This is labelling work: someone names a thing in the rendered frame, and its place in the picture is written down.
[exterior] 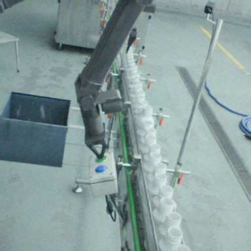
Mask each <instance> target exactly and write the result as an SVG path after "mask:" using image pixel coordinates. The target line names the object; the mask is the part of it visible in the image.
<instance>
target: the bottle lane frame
mask: <svg viewBox="0 0 251 251"><path fill-rule="evenodd" d="M111 68H113V71H112V73H113V74H116V61H115V62H114V64H113V65H112V67H111ZM116 75H117V74H116ZM117 79H118V78H117V76H112V78H111V87H110V90H114V89H118V90H119V88H118V84H117ZM121 116H122V112H116V117H115V120H114V121H113V125H112V130H114V131H116V130H117V129H118V134H119V132H120V138H119V140H118V139H117V140H115V139H113V143H114V147H115V146H116V142H117V141H118V147H117V148H114V159H115V162H116V159H117V158H118V155H119V154H120V155H123V159H122V163H124V164H129V160H128V151H127V141H126V133H125V128H124V121H122V118H121ZM129 172H130V169H129V167H122V170H121V171H120V173H119V176H118V181H117V187H118V193H117V200H124V198H125V194H126V193H127V201H126V202H125V201H124V202H119V201H118V208H119V209H120V210H121V209H122V205H123V204H124V203H125V209H124V211H125V222H124V227H123V230H122V229H121V221H120V220H121V219H120V217H119V223H120V239H121V246H122V245H123V242H124V241H126V243H127V248H126V250H125V251H141V248H144V247H141V242H140V239H143V238H141V237H139V230H140V229H139V228H138V223H137V222H138V220H137V215H136V213H137V212H136V210H135V201H134V196H133V192H134V191H133V188H132V185H134V184H132V183H131V179H129V175H128V173H129Z"/></svg>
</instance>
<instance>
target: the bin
mask: <svg viewBox="0 0 251 251"><path fill-rule="evenodd" d="M71 103H72V100H69V99H61V98H56V97H49V96H43V95H35V94H31V93H23V92H10V93H9V95H8V97H7V99H6V101H5V103H4V104H3V106H2V108H1V112H0V161H15V162H20V163H30V164H35V165H45V166H51V167H61V168H62V165H63V157H64V151H65V143H66V144H75V145H80V146H86V145H85V144H77V143H71V142H65V139H66V134H67V132H68V127H71V128H77V129H85V128H84V126H77V125H69V117H70V113H71V110H79V111H80V108H77V107H72V106H71ZM64 164H69V165H79V166H85V167H89V165H82V164H77V163H64Z"/></svg>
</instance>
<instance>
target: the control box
mask: <svg viewBox="0 0 251 251"><path fill-rule="evenodd" d="M103 157H104V158H105V159H104V160H103V161H97V158H98V157H97V156H96V155H91V156H90V168H89V181H90V186H91V191H92V196H93V197H98V196H102V195H105V199H106V203H107V208H108V211H109V213H110V217H111V218H112V221H113V222H116V213H117V214H118V216H119V217H120V219H121V220H120V221H121V229H122V230H123V227H124V222H125V219H126V218H125V211H124V210H123V212H121V211H120V209H119V208H118V206H117V204H116V202H115V200H114V199H113V197H112V196H111V194H113V193H115V198H116V193H118V187H117V178H116V164H115V160H114V154H113V152H106V153H104V156H103ZM99 165H104V166H105V168H106V169H105V170H104V171H102V172H97V171H96V167H97V166H99ZM107 198H108V199H109V200H110V202H111V203H112V205H113V207H114V210H116V211H114V218H113V215H112V213H111V211H110V207H109V202H108V199H107Z"/></svg>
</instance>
